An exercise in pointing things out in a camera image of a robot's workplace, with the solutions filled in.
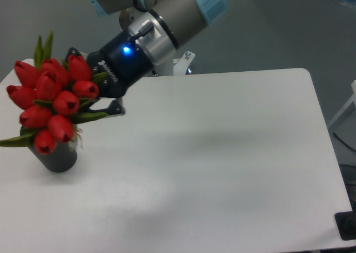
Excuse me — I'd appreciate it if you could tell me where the black cable on floor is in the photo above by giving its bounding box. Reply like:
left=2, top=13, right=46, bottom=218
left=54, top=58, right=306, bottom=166
left=333, top=132, right=356, bottom=152

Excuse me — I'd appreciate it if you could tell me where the black device at table edge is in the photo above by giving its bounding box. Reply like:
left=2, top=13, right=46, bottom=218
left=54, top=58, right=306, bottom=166
left=334, top=211, right=355, bottom=241

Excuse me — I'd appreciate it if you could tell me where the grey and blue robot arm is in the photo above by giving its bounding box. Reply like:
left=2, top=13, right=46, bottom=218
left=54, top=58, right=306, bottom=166
left=72, top=0, right=228, bottom=123

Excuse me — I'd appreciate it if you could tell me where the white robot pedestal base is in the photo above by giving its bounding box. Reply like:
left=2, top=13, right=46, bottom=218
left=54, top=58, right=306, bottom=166
left=118, top=8, right=196, bottom=77

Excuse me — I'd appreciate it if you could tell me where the black ribbed cylindrical vase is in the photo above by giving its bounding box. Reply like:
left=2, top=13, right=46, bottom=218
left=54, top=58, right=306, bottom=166
left=20, top=126, right=77, bottom=173

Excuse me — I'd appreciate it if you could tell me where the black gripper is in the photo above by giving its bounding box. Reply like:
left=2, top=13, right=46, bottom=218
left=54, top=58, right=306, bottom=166
left=65, top=31, right=154, bottom=117

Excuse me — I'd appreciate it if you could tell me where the white chair back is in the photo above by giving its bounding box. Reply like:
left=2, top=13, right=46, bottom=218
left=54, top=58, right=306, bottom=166
left=1, top=58, right=34, bottom=85

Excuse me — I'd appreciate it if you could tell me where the white frame at right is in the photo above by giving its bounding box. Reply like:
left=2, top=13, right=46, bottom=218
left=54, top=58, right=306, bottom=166
left=327, top=81, right=355, bottom=131

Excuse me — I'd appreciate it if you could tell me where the red tulip bouquet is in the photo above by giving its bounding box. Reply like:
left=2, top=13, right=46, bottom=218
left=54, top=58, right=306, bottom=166
left=1, top=32, right=108, bottom=147

